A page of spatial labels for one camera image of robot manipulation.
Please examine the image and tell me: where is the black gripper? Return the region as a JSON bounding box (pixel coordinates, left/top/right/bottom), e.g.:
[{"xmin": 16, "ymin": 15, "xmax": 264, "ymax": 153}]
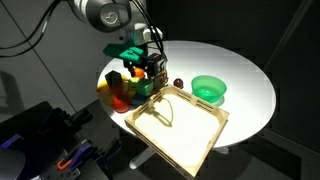
[{"xmin": 122, "ymin": 53, "xmax": 155, "ymax": 85}]

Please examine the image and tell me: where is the lime green toy block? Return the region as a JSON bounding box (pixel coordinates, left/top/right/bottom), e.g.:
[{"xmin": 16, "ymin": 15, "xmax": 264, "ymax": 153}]
[{"xmin": 127, "ymin": 76, "xmax": 141, "ymax": 89}]

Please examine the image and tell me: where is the yellow toy banana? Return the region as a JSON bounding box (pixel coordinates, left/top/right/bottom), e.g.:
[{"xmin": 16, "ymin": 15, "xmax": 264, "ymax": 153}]
[{"xmin": 96, "ymin": 74, "xmax": 130, "ymax": 95}]

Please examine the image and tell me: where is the dark red small ball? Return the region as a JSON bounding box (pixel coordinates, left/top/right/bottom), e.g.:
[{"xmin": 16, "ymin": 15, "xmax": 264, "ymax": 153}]
[{"xmin": 173, "ymin": 77, "xmax": 185, "ymax": 90}]

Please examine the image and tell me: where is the shallow wooden box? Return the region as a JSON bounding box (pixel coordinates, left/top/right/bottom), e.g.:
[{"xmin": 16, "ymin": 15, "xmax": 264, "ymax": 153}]
[{"xmin": 123, "ymin": 83, "xmax": 231, "ymax": 178}]

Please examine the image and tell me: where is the blue orange black clamp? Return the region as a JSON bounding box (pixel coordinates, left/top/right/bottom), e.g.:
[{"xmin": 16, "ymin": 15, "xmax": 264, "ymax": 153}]
[{"xmin": 56, "ymin": 140, "xmax": 95, "ymax": 171}]

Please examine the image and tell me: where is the orange toy ball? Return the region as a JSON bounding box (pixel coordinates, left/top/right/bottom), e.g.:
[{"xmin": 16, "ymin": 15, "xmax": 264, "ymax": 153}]
[{"xmin": 132, "ymin": 67, "xmax": 146, "ymax": 80}]

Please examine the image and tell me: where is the black gripper cable bundle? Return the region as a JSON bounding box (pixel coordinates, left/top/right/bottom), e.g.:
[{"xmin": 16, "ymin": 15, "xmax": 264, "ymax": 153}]
[{"xmin": 131, "ymin": 0, "xmax": 167, "ymax": 58}]

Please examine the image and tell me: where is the blue toy block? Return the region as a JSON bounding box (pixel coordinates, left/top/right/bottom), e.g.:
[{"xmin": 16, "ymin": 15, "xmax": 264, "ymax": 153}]
[{"xmin": 131, "ymin": 94, "xmax": 148, "ymax": 108}]

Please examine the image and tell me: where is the yellow toy lemon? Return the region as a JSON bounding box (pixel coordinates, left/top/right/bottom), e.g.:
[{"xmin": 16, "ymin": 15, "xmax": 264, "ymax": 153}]
[{"xmin": 102, "ymin": 94, "xmax": 116, "ymax": 107}]

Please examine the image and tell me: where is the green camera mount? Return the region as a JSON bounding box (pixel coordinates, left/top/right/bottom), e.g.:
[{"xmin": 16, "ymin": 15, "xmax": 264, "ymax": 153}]
[{"xmin": 102, "ymin": 42, "xmax": 145, "ymax": 64}]

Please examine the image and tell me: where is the dark grey toy cube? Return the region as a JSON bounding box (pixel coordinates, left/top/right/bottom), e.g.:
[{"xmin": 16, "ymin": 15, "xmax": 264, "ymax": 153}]
[{"xmin": 104, "ymin": 70, "xmax": 123, "ymax": 90}]

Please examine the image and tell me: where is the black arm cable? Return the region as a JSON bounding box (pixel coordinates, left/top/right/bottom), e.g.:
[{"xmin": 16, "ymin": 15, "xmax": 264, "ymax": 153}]
[
  {"xmin": 0, "ymin": 13, "xmax": 53, "ymax": 60},
  {"xmin": 0, "ymin": 0, "xmax": 65, "ymax": 51}
]

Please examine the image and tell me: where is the red toy tomato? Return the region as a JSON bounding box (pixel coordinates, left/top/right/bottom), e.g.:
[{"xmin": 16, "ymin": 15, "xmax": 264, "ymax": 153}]
[{"xmin": 111, "ymin": 95, "xmax": 131, "ymax": 114}]

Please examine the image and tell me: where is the green plastic bowl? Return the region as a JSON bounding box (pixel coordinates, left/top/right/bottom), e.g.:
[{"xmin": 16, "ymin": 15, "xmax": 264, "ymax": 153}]
[{"xmin": 191, "ymin": 74, "xmax": 228, "ymax": 104}]

